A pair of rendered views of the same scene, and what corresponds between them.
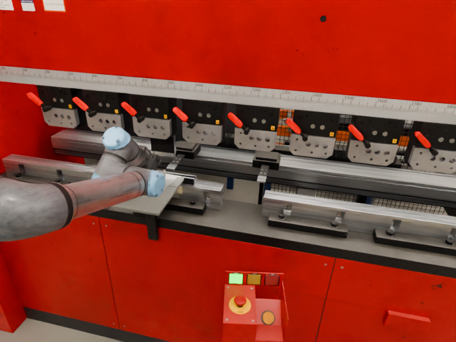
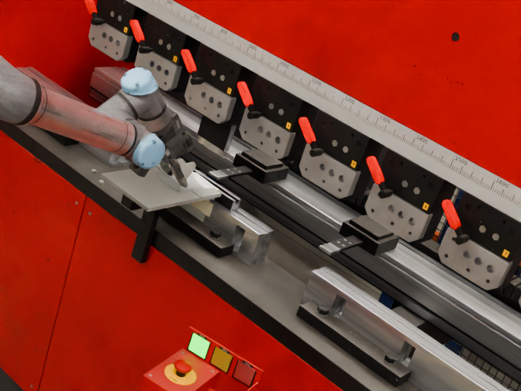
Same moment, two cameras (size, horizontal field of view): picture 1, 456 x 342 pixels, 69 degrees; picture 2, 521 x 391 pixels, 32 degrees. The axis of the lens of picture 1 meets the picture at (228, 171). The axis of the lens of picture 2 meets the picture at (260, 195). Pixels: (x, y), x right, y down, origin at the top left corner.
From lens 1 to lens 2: 1.06 m
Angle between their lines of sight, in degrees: 20
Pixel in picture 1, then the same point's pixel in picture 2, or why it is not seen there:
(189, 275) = (161, 344)
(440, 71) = not seen: outside the picture
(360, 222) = (433, 378)
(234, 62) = (335, 50)
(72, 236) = (43, 211)
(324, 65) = (442, 100)
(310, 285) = not seen: outside the picture
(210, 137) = (272, 144)
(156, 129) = (211, 105)
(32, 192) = (12, 74)
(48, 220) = (11, 105)
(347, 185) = (477, 337)
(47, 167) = not seen: hidden behind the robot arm
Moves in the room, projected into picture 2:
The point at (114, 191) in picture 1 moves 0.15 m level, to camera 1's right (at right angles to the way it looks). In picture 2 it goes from (90, 124) to (149, 155)
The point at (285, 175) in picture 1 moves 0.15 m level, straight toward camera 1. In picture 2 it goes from (388, 274) to (357, 286)
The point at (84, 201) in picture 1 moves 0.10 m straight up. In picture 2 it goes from (53, 112) to (63, 64)
